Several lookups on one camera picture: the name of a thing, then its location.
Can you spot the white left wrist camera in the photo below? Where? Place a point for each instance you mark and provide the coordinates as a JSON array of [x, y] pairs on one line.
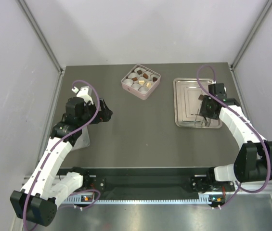
[[84, 93]]

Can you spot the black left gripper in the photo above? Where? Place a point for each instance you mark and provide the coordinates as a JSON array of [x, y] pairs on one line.
[[103, 115]]

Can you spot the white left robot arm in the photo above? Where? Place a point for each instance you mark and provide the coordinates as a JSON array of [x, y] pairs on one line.
[[39, 198]]

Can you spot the steel tweezers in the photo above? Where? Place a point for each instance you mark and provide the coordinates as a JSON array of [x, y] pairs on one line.
[[201, 122]]

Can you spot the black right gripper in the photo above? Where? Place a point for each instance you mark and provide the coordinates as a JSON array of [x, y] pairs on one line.
[[204, 112]]

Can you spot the steel tray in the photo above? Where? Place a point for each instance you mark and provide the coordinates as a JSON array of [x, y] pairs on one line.
[[187, 104]]

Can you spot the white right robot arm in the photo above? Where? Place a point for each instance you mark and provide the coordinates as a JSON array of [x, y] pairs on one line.
[[254, 160]]

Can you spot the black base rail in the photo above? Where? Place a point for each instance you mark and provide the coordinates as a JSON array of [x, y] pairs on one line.
[[164, 185]]

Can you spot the pink chocolate tin box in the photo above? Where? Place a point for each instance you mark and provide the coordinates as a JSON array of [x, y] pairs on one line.
[[130, 82]]

